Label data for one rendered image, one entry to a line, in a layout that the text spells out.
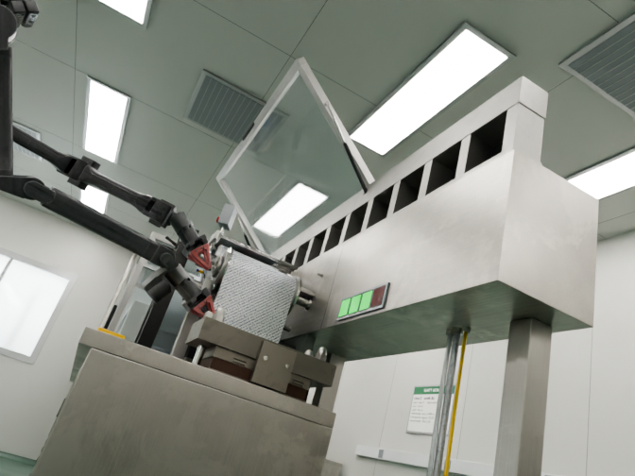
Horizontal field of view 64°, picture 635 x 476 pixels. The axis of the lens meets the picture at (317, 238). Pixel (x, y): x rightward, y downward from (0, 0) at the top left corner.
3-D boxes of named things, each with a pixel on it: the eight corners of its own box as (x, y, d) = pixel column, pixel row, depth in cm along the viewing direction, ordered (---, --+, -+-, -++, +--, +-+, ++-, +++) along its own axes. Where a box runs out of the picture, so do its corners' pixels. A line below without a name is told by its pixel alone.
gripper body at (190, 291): (193, 305, 146) (177, 285, 146) (186, 310, 155) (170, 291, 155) (210, 291, 150) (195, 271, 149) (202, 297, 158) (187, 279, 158)
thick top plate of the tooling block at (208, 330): (184, 344, 143) (192, 323, 146) (308, 387, 155) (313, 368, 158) (197, 337, 130) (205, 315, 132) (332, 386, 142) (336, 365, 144)
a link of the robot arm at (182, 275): (178, 259, 150) (177, 262, 155) (159, 274, 147) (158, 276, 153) (193, 278, 150) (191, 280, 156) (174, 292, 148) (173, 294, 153)
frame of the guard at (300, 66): (207, 181, 270) (219, 177, 274) (258, 271, 269) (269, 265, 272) (288, 58, 173) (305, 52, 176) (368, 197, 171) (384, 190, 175)
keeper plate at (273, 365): (248, 381, 132) (261, 341, 137) (283, 393, 135) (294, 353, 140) (251, 381, 130) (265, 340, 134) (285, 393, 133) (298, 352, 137)
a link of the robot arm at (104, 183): (61, 179, 177) (78, 152, 178) (74, 185, 182) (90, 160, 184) (152, 227, 161) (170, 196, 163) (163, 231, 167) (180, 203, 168)
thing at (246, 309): (201, 334, 150) (223, 278, 158) (272, 361, 157) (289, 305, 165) (201, 334, 150) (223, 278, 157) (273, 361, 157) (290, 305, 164)
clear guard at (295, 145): (221, 178, 270) (222, 178, 270) (267, 261, 268) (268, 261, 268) (300, 67, 179) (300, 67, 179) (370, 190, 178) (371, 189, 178)
